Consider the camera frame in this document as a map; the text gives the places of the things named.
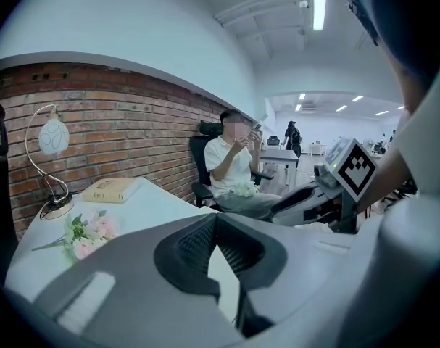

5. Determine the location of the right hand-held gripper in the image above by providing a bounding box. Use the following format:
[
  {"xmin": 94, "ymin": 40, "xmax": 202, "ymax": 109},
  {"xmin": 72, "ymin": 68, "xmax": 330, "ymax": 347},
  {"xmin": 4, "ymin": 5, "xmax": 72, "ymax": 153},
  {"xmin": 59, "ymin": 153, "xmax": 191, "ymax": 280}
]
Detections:
[{"xmin": 270, "ymin": 137, "xmax": 378, "ymax": 233}]

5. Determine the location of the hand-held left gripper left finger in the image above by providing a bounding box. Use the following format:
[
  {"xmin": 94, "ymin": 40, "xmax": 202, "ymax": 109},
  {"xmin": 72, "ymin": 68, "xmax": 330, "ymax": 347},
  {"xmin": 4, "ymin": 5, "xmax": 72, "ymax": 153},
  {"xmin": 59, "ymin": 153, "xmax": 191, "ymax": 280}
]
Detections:
[{"xmin": 33, "ymin": 212, "xmax": 250, "ymax": 348}]

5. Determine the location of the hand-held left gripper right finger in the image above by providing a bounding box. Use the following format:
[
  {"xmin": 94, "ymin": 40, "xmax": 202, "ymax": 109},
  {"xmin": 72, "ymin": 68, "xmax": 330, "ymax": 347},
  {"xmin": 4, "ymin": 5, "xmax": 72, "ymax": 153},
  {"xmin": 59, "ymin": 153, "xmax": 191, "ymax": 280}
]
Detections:
[{"xmin": 217, "ymin": 212, "xmax": 382, "ymax": 348}]

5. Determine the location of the person's right forearm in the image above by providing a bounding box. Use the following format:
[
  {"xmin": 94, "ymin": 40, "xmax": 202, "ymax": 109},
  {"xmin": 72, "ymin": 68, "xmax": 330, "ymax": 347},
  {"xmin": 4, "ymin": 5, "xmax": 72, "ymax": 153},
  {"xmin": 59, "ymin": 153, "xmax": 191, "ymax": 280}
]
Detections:
[{"xmin": 355, "ymin": 109, "xmax": 412, "ymax": 214}]

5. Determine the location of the white flower bunch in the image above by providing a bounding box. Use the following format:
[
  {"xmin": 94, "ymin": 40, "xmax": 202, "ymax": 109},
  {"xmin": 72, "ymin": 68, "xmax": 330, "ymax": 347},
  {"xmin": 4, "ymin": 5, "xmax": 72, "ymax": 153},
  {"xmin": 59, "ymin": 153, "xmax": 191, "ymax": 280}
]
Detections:
[{"xmin": 235, "ymin": 182, "xmax": 261, "ymax": 199}]

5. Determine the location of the dark grey table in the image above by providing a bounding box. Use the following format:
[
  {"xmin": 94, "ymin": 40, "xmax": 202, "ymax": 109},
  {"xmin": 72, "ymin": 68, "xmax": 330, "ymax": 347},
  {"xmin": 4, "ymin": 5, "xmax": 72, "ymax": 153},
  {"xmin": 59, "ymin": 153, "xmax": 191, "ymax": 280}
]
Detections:
[{"xmin": 258, "ymin": 148, "xmax": 301, "ymax": 187}]

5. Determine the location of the artificial pink green flower bouquet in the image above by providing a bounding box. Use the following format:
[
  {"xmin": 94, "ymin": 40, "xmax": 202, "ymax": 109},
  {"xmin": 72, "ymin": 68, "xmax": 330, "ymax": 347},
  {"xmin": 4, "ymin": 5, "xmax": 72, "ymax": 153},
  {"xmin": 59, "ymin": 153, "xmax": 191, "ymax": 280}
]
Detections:
[{"xmin": 30, "ymin": 208, "xmax": 120, "ymax": 267}]

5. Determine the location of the beige hardcover book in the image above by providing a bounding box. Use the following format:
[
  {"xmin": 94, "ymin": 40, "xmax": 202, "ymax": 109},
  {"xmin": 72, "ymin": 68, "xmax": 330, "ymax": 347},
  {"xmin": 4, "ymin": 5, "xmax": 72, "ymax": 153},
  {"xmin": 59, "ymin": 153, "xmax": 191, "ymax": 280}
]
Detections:
[{"xmin": 82, "ymin": 177, "xmax": 141, "ymax": 204}]

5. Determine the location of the white globe desk lamp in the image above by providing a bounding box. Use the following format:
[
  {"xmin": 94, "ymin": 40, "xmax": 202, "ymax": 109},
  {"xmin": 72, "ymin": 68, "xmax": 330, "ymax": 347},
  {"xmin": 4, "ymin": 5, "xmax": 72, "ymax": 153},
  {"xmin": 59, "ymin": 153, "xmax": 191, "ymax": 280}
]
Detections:
[{"xmin": 25, "ymin": 104, "xmax": 75, "ymax": 221}]

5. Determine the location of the long ceiling light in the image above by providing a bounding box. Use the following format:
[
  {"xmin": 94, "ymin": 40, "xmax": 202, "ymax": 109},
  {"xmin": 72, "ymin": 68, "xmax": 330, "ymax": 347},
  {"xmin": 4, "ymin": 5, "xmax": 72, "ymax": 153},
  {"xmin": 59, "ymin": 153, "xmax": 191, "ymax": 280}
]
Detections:
[{"xmin": 312, "ymin": 0, "xmax": 328, "ymax": 32}]

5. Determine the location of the person's dark shirt torso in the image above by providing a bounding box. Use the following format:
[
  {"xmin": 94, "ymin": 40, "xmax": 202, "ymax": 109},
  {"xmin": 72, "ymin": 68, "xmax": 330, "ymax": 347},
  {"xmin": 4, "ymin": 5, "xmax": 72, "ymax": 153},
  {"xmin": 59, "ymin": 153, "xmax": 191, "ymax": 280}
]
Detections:
[{"xmin": 344, "ymin": 0, "xmax": 440, "ymax": 98}]

